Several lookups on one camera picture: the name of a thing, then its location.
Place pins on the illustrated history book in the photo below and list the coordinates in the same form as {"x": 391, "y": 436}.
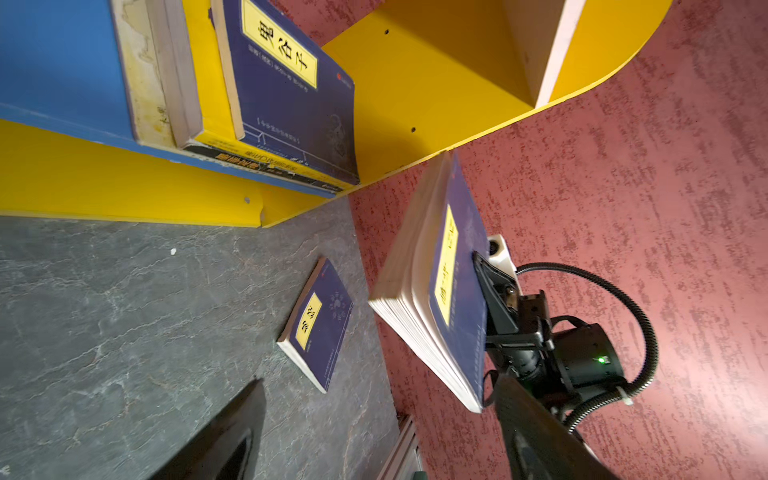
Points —
{"x": 146, "y": 101}

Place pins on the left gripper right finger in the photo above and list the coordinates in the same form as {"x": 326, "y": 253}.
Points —
{"x": 537, "y": 445}

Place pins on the dark blue book top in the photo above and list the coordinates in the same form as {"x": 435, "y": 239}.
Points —
{"x": 428, "y": 291}

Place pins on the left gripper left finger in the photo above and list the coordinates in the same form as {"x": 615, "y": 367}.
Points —
{"x": 228, "y": 446}

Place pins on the dark blue book bottom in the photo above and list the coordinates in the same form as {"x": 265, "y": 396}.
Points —
{"x": 314, "y": 332}

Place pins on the yellow wooden bookshelf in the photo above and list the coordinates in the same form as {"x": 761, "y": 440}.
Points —
{"x": 429, "y": 76}

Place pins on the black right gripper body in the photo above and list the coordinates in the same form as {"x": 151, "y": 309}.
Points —
{"x": 562, "y": 361}

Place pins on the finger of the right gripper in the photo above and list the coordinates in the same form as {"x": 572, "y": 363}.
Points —
{"x": 500, "y": 292}

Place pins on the yellow cartoon book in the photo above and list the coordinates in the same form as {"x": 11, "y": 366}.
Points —
{"x": 193, "y": 82}

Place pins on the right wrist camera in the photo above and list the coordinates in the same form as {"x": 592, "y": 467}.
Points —
{"x": 499, "y": 255}

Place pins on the dark blue book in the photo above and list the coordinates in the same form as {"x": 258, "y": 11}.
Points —
{"x": 287, "y": 97}
{"x": 428, "y": 291}
{"x": 314, "y": 332}

